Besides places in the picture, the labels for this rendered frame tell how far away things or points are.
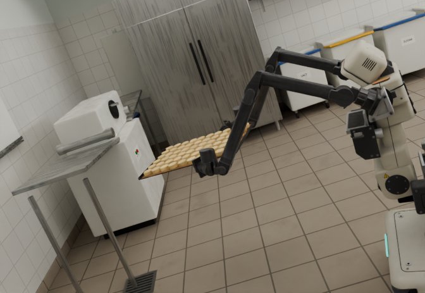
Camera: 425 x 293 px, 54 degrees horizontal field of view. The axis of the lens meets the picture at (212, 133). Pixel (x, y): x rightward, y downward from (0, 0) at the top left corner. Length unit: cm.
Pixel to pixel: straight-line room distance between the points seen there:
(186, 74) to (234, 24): 78
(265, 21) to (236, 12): 103
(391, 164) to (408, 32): 364
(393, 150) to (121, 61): 432
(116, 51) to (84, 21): 56
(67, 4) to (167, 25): 166
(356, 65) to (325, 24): 402
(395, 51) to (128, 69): 339
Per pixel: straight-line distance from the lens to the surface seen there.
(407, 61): 562
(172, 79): 484
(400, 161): 206
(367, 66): 190
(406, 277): 220
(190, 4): 480
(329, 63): 221
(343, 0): 595
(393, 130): 204
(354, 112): 218
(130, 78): 578
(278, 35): 577
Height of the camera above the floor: 170
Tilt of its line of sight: 17 degrees down
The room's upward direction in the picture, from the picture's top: 20 degrees counter-clockwise
